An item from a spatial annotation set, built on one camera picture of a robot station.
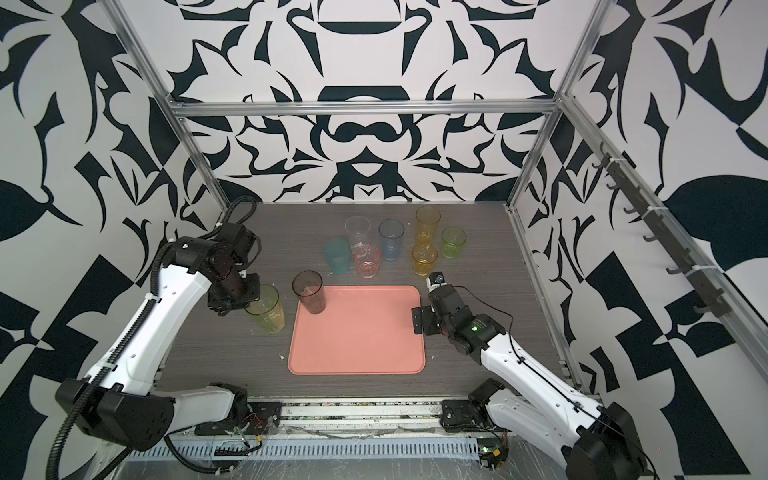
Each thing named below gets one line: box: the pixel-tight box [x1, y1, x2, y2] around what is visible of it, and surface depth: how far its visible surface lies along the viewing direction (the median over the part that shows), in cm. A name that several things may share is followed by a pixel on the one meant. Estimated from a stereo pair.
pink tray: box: [288, 285, 426, 376], surface depth 89 cm
